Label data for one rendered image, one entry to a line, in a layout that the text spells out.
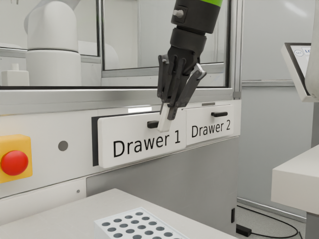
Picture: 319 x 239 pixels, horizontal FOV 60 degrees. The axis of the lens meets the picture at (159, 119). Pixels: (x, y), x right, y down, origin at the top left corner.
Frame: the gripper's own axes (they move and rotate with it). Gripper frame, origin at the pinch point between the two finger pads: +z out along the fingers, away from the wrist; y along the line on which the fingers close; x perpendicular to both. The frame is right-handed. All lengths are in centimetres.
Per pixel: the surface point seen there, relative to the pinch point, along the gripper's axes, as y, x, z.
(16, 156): -0.4, -33.1, 4.0
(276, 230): 9, 140, 95
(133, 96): -10.4, -2.1, -1.3
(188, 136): -4.2, 18.2, 9.8
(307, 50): -4, 90, -23
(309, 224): 28, 99, 55
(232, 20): -20, 47, -27
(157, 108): -9.0, 6.4, 1.8
